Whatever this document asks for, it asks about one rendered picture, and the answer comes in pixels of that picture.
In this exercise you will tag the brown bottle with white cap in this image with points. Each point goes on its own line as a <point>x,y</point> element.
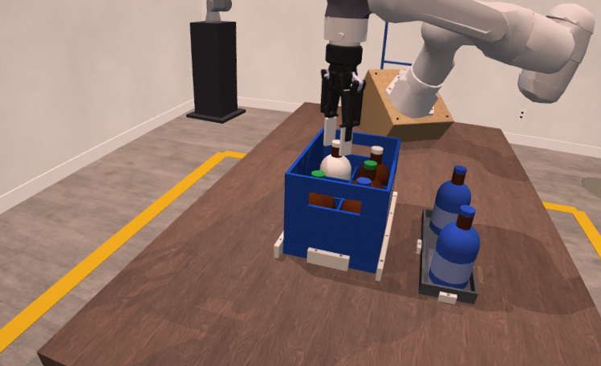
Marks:
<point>382,172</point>

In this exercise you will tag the white bottle with grey label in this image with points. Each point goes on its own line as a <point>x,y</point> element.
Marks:
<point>335,165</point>

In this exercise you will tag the blue bottle with light blue label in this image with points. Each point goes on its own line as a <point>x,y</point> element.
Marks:
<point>456,251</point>

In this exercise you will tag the blue bottle with white label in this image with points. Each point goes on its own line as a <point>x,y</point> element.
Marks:
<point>451,195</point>

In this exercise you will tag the blue crate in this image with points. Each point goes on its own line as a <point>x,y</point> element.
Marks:
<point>357,235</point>

